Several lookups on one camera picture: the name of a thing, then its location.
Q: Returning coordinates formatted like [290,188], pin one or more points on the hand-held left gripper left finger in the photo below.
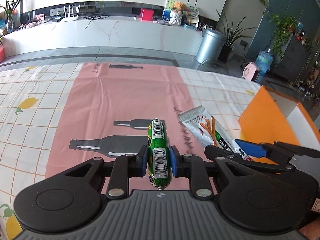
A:
[143,161]

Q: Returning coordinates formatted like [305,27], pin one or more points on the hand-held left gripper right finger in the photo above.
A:
[174,162]

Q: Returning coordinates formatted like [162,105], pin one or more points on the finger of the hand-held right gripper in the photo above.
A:
[262,166]
[250,148]

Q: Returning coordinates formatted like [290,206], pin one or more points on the green sausage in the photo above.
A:
[158,152]

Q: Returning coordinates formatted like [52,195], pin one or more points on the orange cardboard box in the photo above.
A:
[265,120]

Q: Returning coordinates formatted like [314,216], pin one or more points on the grey-white stick snack packet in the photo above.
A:
[202,127]

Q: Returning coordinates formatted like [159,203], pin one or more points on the pink pig-shaped object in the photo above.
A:
[250,71]

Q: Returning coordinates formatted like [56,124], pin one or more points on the blue water bottle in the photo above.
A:
[263,62]

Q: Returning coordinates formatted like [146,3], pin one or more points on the grey cabinet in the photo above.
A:
[292,60]

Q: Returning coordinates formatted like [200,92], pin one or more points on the potted long-leaf plant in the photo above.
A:
[228,45]

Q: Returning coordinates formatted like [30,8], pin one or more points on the silver trash can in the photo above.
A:
[210,46]

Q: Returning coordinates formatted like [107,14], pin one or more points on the green ivy plant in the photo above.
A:
[283,33]

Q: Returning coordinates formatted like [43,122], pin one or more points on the white marble cabinet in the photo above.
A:
[125,32]

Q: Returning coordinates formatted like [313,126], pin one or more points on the red box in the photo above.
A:
[147,15]

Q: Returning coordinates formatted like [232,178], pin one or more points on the white router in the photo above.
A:
[70,16]

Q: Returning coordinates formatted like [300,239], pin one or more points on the red storage container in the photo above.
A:
[2,55]

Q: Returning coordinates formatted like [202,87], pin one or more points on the orchid in glass vase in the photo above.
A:
[10,10]

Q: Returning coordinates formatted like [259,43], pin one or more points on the small photo frame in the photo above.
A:
[40,18]

